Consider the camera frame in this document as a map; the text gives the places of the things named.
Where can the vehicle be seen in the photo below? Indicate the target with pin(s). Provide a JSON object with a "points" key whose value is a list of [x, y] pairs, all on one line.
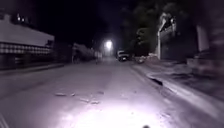
{"points": [[122, 56]]}

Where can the street lamp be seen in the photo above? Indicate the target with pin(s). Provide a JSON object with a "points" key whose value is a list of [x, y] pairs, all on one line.
{"points": [[108, 44]]}

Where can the grey asphalt road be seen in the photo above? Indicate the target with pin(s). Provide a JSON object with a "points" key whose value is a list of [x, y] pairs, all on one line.
{"points": [[110, 86]]}

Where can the dark trees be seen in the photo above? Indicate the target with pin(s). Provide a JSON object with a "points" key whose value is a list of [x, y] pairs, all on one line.
{"points": [[146, 20]]}

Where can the grey pavement with kerb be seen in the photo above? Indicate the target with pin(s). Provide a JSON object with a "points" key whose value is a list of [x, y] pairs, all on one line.
{"points": [[186, 83]]}

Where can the white walled building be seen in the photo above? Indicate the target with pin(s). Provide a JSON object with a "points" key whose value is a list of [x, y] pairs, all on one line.
{"points": [[20, 36]]}

